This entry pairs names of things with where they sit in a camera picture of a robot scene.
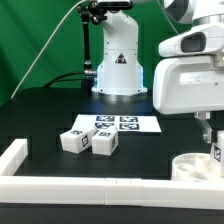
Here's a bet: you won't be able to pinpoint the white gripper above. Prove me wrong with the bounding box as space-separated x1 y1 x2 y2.
153 22 224 144

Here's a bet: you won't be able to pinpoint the white round stool seat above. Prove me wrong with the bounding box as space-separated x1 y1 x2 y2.
171 153 224 183

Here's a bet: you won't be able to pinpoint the white marker sheet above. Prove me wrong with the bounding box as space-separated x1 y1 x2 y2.
73 114 161 133

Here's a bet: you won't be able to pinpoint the white front fence wall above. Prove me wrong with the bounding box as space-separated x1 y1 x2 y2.
0 176 224 210

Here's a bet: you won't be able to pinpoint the white fence wall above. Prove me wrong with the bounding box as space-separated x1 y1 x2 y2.
0 139 28 176
0 176 224 210

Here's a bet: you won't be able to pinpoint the black camera on mount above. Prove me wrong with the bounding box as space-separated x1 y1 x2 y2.
91 0 133 10

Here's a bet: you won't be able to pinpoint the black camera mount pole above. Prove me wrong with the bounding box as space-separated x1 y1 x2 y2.
78 1 106 72

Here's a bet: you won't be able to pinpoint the black cables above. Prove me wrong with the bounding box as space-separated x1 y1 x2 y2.
43 69 98 89

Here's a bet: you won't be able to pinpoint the white cable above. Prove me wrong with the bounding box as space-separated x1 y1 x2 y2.
10 0 88 100

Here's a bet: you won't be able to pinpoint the white left fence wall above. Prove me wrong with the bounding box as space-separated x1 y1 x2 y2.
0 139 28 176

